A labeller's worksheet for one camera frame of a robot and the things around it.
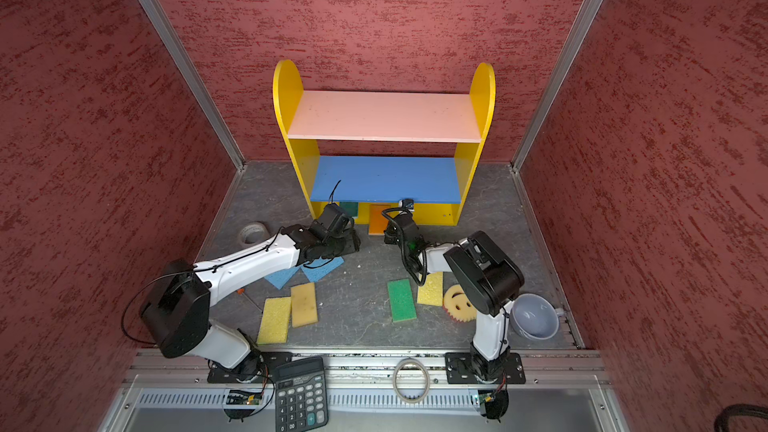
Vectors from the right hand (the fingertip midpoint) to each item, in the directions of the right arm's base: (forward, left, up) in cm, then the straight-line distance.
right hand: (389, 227), depth 98 cm
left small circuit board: (-45, +39, -6) cm, 60 cm away
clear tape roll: (+1, +47, -3) cm, 47 cm away
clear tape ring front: (-43, 0, -3) cm, 43 cm away
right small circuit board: (-48, -25, -5) cm, 54 cm away
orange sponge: (+2, +4, +1) cm, 5 cm away
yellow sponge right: (-22, -12, -2) cm, 25 cm away
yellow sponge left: (-29, +33, -2) cm, 43 cm away
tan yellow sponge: (-24, +25, -2) cm, 35 cm away
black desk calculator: (-46, +22, 0) cm, 51 cm away
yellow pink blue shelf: (+37, -12, +1) cm, 39 cm away
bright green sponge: (-24, -3, -2) cm, 25 cm away
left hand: (-11, +11, +5) cm, 16 cm away
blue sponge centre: (-21, +17, +15) cm, 31 cm away
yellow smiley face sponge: (-26, -19, 0) cm, 32 cm away
